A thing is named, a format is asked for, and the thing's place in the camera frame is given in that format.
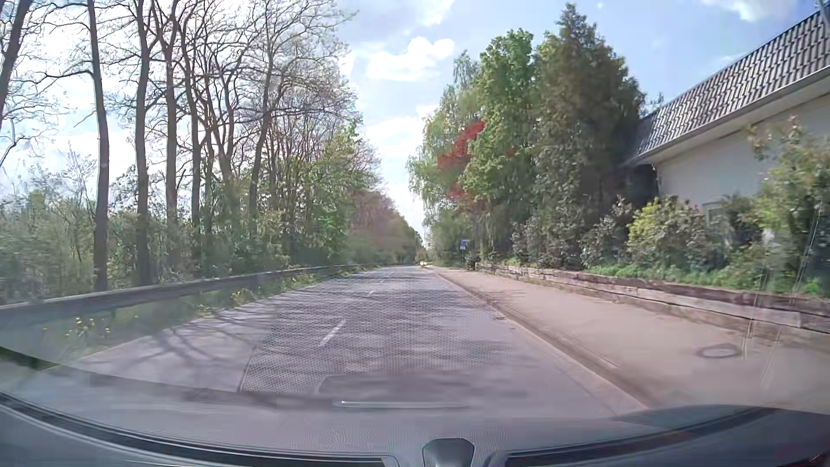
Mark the low stone wall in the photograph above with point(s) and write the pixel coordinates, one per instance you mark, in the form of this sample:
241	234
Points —
681	299

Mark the blue road sign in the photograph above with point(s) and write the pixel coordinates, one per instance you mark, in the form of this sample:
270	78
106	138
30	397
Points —
464	245

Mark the white house with tiled roof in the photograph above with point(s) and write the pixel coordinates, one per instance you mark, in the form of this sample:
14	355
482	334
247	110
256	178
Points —
720	130

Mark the car's own bonnet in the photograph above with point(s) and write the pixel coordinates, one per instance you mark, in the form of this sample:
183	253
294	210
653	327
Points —
259	434

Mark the road markings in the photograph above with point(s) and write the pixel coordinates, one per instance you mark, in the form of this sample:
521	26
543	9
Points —
332	333

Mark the grey metal guard rail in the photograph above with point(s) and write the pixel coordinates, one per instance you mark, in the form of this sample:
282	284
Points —
129	298

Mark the row of garden bushes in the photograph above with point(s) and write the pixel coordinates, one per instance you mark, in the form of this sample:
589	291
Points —
668	237

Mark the reddish paved pavement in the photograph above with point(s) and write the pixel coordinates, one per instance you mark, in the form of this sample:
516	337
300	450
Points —
622	331

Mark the grey asphalt road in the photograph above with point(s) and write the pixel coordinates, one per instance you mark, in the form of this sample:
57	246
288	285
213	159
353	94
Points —
402	324

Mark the row of leafy trees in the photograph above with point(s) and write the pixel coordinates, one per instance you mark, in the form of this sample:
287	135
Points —
525	142

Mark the row of bare trees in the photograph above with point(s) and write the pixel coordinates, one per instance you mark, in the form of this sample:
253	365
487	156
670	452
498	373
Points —
194	162

